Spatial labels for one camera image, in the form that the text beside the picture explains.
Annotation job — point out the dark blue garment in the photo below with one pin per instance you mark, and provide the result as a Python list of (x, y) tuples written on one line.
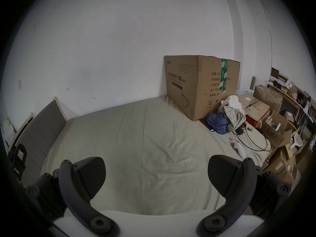
[(218, 123)]

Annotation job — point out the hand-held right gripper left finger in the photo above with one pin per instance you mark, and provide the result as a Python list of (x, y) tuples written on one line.
[(81, 201)]

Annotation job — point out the large brown cardboard carton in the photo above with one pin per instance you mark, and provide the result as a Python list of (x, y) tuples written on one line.
[(197, 88)]

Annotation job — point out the plaid crumpled garment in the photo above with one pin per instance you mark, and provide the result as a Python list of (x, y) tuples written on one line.
[(234, 116)]

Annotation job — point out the wooden shelf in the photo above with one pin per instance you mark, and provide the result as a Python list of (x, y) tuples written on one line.
[(293, 100)]

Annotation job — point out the grey padded headboard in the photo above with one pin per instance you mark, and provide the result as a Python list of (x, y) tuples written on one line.
[(39, 132)]

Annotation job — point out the black power adapter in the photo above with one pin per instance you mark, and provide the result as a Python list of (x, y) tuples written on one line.
[(239, 131)]

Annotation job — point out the white crumpled cloth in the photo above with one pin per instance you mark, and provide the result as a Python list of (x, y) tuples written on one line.
[(233, 101)]

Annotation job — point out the white hand controller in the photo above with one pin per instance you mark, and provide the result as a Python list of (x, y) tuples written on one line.
[(240, 150)]

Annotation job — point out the white round handheld fan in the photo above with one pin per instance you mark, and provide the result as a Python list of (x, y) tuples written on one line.
[(297, 140)]

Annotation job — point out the pile of cartons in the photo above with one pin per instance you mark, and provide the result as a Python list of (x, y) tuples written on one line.
[(274, 132)]

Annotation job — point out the bed with beige sheet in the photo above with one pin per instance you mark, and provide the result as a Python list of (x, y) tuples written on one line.
[(148, 144)]

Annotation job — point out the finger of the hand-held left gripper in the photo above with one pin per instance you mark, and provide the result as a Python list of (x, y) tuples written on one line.
[(17, 158)]

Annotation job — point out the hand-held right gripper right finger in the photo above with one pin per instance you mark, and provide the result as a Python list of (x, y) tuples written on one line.
[(243, 196)]

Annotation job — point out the red box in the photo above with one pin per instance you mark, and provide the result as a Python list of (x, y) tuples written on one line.
[(253, 122)]

